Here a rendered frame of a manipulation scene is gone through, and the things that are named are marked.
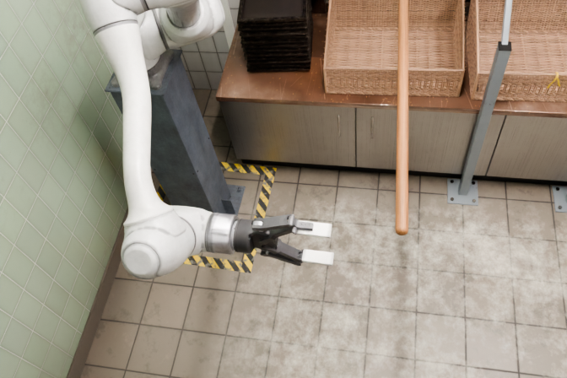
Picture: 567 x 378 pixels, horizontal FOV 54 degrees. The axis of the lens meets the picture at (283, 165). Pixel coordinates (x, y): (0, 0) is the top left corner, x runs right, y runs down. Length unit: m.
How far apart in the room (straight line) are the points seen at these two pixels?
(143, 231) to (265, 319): 1.50
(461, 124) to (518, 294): 0.77
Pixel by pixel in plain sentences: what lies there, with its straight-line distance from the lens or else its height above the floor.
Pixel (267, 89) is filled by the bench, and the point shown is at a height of 0.58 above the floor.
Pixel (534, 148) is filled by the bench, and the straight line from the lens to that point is 2.61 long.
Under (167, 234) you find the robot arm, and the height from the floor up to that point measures 1.43.
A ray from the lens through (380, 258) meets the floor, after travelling 2.60.
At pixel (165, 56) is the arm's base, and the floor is 1.02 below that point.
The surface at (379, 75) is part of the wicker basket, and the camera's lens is 2.29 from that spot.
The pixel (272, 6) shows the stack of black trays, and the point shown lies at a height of 0.87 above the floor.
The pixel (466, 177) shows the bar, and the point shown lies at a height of 0.16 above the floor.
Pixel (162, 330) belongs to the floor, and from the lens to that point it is 2.61.
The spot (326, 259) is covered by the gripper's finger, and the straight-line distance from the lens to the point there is 1.28.
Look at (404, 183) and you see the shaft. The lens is 1.38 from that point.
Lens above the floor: 2.36
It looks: 55 degrees down
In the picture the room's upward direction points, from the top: 11 degrees counter-clockwise
